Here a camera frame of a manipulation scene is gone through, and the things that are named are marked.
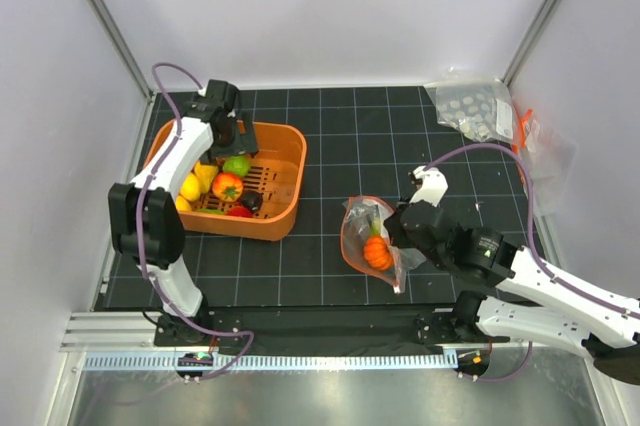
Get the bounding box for black grid cutting mat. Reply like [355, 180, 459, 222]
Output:
[94, 86, 527, 311]

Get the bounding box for green toy lime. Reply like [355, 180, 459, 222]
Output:
[222, 155, 251, 178]

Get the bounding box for bag of white pieces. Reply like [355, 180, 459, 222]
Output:
[423, 68, 519, 145]

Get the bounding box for white slotted cable duct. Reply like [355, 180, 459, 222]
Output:
[83, 350, 458, 373]

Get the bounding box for orange toy persimmon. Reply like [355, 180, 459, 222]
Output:
[211, 172, 244, 203]

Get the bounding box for green toy apple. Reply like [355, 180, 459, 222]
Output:
[372, 216, 387, 237]

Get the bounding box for yellow toy pear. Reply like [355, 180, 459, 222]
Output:
[193, 161, 219, 194]

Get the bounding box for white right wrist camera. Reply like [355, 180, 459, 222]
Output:
[409, 166, 448, 207]

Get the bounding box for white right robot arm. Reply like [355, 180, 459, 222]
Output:
[383, 201, 639, 385]

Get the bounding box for spare clear orange-zip bags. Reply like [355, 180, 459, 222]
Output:
[512, 98, 576, 217]

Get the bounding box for green toy pepper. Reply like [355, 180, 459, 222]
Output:
[195, 208, 226, 215]

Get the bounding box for clear orange-zip bag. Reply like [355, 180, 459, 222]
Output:
[340, 196, 426, 295]

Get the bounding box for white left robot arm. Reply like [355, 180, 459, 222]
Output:
[108, 80, 259, 346]

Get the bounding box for red toy tomato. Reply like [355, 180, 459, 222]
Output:
[226, 205, 253, 218]

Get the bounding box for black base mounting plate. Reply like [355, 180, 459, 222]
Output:
[153, 303, 511, 358]

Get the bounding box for dark purple toy fruit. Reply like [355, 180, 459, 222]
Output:
[239, 190, 263, 214]

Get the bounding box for orange plastic basket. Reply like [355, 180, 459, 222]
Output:
[132, 118, 307, 241]

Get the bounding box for yellow toy mango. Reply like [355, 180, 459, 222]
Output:
[175, 195, 192, 212]

